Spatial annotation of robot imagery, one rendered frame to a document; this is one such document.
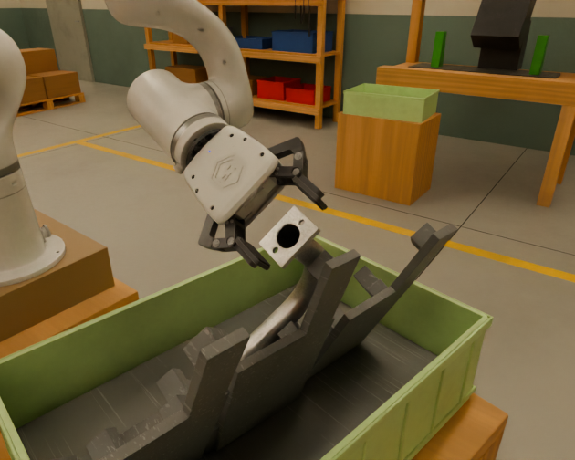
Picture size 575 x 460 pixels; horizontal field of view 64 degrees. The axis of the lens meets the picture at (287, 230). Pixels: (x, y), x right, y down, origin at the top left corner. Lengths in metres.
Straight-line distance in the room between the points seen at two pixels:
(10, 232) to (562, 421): 1.89
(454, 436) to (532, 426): 1.23
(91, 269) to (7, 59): 0.40
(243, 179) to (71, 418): 0.46
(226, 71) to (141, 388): 0.50
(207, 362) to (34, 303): 0.63
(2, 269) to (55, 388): 0.29
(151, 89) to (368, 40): 5.35
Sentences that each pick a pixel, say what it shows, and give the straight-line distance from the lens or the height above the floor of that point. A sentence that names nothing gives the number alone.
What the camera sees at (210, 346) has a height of 1.14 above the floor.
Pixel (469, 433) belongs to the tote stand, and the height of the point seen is 0.79.
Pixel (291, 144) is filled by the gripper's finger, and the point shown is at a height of 1.25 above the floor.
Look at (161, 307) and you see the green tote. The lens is 0.81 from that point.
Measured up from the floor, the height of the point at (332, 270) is 1.15.
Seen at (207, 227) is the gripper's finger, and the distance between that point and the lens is 0.55.
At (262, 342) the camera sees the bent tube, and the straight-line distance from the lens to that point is 0.60.
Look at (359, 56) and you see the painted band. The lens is 6.00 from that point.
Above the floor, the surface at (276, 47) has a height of 0.89.
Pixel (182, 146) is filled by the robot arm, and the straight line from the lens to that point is 0.58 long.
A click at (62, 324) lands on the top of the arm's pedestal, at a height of 0.85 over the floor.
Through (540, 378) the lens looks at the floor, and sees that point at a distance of 2.26.
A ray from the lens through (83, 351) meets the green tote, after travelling 0.79.
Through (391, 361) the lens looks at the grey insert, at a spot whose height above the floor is 0.85.
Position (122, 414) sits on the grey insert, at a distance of 0.78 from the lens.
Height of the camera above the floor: 1.40
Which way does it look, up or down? 27 degrees down
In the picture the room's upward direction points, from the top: straight up
